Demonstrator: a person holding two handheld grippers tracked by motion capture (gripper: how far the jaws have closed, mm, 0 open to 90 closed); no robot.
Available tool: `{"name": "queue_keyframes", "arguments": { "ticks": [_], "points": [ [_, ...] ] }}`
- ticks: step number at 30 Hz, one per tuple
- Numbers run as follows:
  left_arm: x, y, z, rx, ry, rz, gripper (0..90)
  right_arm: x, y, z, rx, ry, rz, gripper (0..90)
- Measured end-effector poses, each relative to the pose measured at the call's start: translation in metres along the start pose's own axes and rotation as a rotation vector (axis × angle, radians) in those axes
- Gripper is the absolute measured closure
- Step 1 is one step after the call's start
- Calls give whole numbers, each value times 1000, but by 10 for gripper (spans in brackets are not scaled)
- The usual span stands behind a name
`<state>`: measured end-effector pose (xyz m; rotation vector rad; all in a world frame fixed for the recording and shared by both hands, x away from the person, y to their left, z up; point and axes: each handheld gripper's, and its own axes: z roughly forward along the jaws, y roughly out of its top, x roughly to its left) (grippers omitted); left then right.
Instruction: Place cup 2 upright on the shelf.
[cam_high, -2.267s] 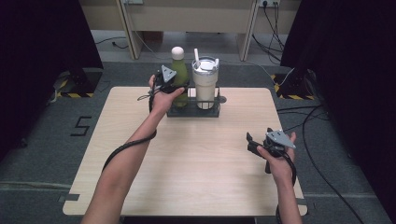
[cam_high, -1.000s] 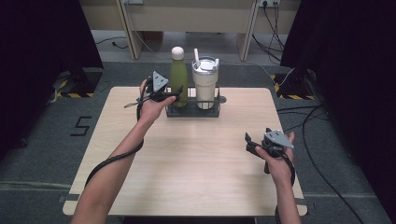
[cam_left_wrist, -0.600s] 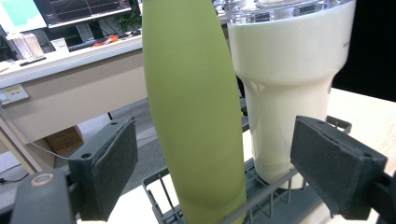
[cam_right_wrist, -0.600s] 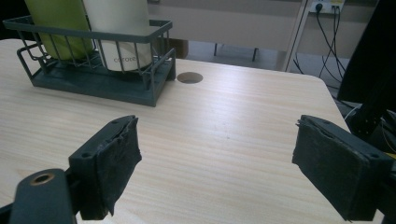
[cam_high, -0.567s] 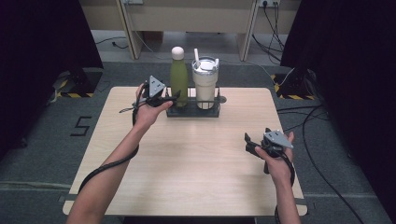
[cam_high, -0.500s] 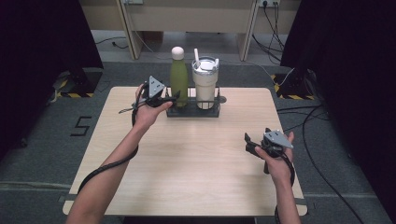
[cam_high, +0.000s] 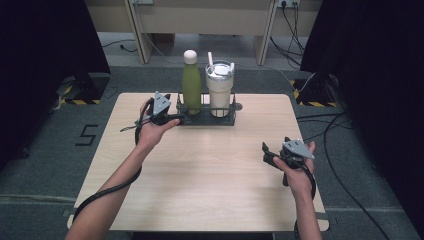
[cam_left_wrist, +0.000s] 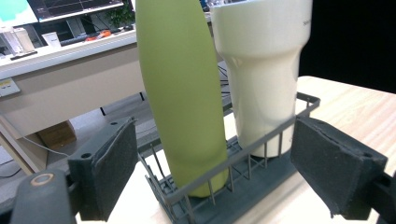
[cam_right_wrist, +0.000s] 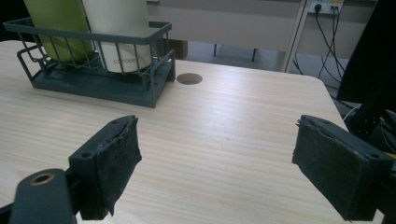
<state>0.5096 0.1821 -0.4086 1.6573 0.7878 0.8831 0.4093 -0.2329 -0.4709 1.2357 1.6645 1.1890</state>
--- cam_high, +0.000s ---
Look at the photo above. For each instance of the round grey table grommet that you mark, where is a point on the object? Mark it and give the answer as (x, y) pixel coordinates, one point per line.
(239, 106)

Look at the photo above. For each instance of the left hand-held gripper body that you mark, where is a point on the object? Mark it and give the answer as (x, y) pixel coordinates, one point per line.
(161, 103)

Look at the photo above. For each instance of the cream tumbler with straw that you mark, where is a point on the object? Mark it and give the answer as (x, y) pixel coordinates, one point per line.
(218, 96)

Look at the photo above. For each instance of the white wall power socket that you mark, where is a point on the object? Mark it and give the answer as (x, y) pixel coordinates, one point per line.
(288, 3)

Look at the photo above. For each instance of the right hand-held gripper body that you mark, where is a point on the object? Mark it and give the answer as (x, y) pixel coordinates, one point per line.
(297, 148)

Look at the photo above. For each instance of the green bottle with white cap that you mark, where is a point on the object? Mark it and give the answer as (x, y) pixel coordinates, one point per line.
(191, 86)

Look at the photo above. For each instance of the black curtain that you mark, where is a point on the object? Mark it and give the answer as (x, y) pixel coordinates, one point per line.
(383, 83)
(40, 66)

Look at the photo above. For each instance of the grey power strip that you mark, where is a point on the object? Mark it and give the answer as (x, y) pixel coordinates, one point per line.
(142, 1)

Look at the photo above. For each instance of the person's right hand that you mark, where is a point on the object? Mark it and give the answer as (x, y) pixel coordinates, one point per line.
(297, 181)

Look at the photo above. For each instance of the beige wooden desk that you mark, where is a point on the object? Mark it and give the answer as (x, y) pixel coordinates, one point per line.
(200, 20)

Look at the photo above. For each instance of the person's left hand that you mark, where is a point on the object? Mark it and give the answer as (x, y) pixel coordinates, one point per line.
(151, 135)

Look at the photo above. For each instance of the stand base with striped tape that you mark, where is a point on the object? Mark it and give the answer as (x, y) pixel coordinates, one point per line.
(90, 89)
(313, 92)

